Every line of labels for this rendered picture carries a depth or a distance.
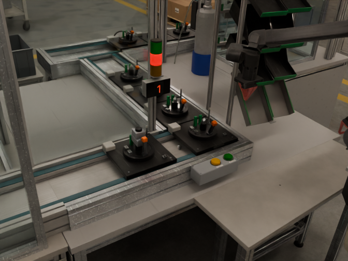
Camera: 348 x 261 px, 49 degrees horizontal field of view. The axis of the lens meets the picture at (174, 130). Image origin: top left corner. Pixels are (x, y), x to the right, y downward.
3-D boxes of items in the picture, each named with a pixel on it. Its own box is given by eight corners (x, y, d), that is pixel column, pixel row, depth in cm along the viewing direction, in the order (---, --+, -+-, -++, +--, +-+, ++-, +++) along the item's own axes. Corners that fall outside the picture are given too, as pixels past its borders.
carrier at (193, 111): (206, 118, 196) (208, 97, 189) (167, 130, 184) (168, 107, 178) (180, 100, 213) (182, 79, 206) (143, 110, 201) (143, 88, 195)
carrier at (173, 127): (237, 141, 178) (241, 118, 172) (196, 156, 167) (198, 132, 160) (206, 119, 195) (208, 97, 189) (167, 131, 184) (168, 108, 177)
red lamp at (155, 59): (163, 64, 161) (164, 53, 158) (154, 66, 159) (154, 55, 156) (158, 60, 165) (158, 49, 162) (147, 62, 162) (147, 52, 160)
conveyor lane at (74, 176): (234, 156, 184) (236, 139, 178) (65, 220, 144) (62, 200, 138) (200, 129, 204) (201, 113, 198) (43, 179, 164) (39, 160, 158)
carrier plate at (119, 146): (176, 162, 162) (177, 158, 161) (126, 180, 151) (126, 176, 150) (149, 135, 179) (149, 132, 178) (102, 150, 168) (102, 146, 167)
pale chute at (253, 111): (269, 122, 187) (273, 119, 183) (246, 126, 183) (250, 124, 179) (252, 70, 192) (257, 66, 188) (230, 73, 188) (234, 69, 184)
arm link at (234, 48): (260, 33, 140) (265, 38, 148) (232, 27, 145) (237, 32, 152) (250, 64, 141) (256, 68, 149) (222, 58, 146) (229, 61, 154)
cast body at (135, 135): (146, 144, 160) (146, 130, 156) (137, 147, 158) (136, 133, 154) (138, 134, 166) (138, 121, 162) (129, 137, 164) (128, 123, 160)
